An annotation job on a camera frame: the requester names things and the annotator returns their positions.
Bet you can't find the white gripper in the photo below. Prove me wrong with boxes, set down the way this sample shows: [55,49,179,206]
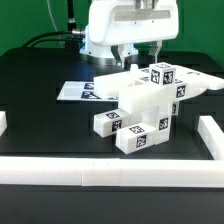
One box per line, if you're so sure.
[88,0,179,67]

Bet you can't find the white chair backrest frame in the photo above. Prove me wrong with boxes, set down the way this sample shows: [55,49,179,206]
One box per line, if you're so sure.
[94,65,224,114]

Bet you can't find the white chair seat part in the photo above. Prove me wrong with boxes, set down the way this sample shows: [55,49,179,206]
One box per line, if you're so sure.
[141,103,172,146]

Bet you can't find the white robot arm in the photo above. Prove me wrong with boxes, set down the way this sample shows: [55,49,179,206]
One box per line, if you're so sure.
[80,0,179,67]

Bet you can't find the black cables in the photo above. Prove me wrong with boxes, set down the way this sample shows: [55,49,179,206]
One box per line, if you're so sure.
[21,0,86,49]

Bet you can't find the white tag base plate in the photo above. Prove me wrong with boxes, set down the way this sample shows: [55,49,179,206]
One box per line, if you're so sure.
[57,81,118,102]

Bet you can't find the white front rail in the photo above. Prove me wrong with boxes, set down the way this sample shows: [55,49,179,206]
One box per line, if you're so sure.
[0,156,224,188]

